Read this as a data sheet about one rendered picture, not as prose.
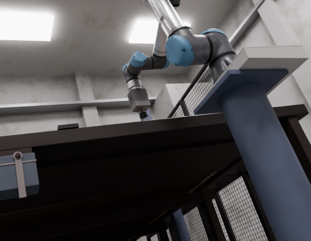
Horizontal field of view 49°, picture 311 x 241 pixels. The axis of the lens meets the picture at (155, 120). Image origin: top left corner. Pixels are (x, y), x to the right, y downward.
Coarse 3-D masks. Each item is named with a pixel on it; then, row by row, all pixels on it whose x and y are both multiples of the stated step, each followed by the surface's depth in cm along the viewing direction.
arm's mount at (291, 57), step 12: (252, 48) 113; (264, 48) 116; (276, 48) 118; (288, 48) 121; (300, 48) 124; (240, 60) 114; (252, 60) 112; (264, 60) 114; (276, 60) 117; (288, 60) 119; (300, 60) 122; (276, 84) 135
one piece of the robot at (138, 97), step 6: (132, 90) 174; (138, 90) 176; (144, 90) 178; (132, 96) 174; (138, 96) 174; (144, 96) 176; (132, 102) 174; (138, 102) 172; (144, 102) 174; (132, 108) 175; (138, 108) 174; (144, 108) 176
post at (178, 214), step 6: (150, 114) 385; (180, 210) 339; (174, 216) 334; (180, 216) 336; (174, 222) 333; (180, 222) 332; (174, 228) 335; (180, 228) 330; (186, 228) 331; (180, 234) 327; (186, 234) 328; (180, 240) 325; (186, 240) 326
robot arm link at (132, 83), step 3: (129, 81) 178; (132, 81) 178; (135, 81) 178; (138, 81) 179; (129, 84) 178; (132, 84) 177; (135, 84) 177; (138, 84) 177; (141, 84) 183; (129, 87) 178; (132, 87) 177
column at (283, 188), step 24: (240, 72) 114; (264, 72) 119; (288, 72) 124; (216, 96) 124; (240, 96) 120; (264, 96) 121; (240, 120) 118; (264, 120) 115; (240, 144) 118; (264, 144) 112; (288, 144) 113; (264, 168) 110; (288, 168) 108; (264, 192) 109; (288, 192) 105; (288, 216) 103; (288, 240) 102
